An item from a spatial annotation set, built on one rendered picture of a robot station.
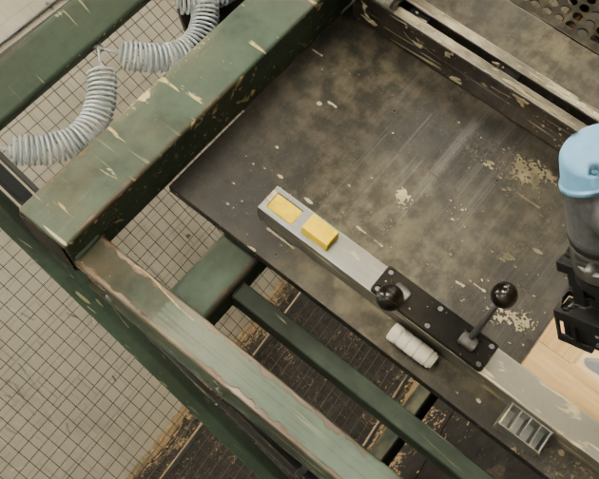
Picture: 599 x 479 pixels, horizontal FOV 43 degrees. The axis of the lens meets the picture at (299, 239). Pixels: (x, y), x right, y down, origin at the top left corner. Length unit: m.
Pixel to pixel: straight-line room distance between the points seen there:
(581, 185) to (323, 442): 0.55
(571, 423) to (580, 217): 0.51
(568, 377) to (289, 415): 0.42
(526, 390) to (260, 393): 0.38
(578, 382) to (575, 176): 0.57
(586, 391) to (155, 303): 0.65
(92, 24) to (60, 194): 0.64
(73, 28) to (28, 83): 0.15
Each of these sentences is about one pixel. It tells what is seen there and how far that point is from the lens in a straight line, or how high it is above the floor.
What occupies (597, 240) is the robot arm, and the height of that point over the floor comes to 1.60.
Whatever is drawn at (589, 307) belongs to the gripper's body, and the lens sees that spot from 0.85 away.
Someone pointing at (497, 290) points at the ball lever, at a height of 1.46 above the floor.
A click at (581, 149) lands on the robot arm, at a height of 1.68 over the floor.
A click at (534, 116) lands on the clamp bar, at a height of 1.50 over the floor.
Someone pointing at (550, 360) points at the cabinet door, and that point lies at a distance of 1.21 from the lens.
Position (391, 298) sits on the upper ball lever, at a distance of 1.03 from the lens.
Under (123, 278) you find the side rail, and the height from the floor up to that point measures 1.78.
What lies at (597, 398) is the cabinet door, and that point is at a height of 1.21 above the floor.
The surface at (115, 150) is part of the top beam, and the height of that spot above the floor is 1.93.
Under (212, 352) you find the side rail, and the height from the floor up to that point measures 1.63.
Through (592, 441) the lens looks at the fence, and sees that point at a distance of 1.18.
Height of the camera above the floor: 1.96
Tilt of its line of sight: 16 degrees down
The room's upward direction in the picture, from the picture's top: 43 degrees counter-clockwise
